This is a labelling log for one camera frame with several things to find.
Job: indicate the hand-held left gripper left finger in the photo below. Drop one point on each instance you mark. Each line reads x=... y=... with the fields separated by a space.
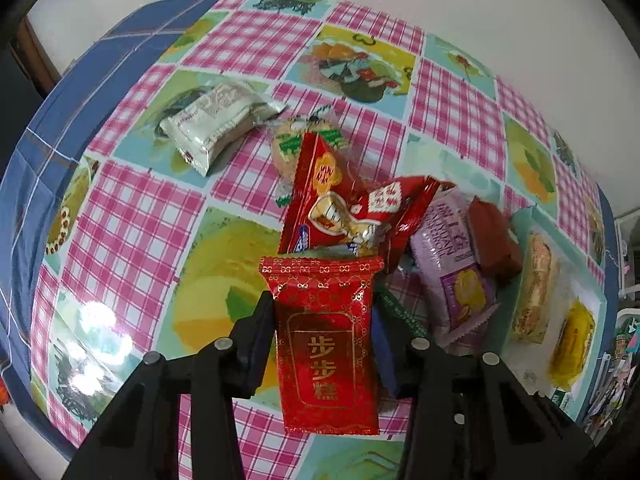
x=255 y=350

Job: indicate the brown wooden frame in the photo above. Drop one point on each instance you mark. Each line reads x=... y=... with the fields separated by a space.
x=37 y=55

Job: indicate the brown snack packet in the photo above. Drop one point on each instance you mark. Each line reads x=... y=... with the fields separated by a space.
x=492 y=245

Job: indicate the red cartoon snack packet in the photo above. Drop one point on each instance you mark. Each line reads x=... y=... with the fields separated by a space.
x=325 y=195

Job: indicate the blue checked cloth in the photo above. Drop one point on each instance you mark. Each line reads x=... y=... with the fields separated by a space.
x=30 y=160

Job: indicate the round rice cracker packet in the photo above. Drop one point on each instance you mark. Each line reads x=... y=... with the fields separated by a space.
x=287 y=147

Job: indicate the orange white cracker packet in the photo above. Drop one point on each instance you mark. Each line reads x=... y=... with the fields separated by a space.
x=535 y=290

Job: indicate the white box with teal rim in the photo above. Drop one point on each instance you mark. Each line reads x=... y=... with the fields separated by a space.
x=537 y=360

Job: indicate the yellow snack packet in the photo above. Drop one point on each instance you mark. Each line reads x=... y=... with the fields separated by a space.
x=572 y=345

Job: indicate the small red candy packet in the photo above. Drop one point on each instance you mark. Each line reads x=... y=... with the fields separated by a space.
x=395 y=205

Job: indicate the purple snack packet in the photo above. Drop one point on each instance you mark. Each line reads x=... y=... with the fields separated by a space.
x=450 y=270

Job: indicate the colourful printed object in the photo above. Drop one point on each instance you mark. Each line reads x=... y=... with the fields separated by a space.
x=620 y=360

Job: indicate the silver snack packet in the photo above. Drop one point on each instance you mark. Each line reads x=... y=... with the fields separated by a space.
x=215 y=120

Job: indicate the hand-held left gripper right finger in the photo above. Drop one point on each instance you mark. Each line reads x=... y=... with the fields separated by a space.
x=387 y=360

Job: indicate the red gold-print cake packet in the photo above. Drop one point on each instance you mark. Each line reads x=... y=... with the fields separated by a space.
x=325 y=360

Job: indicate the green snack packet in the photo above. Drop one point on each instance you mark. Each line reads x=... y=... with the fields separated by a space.
x=405 y=317

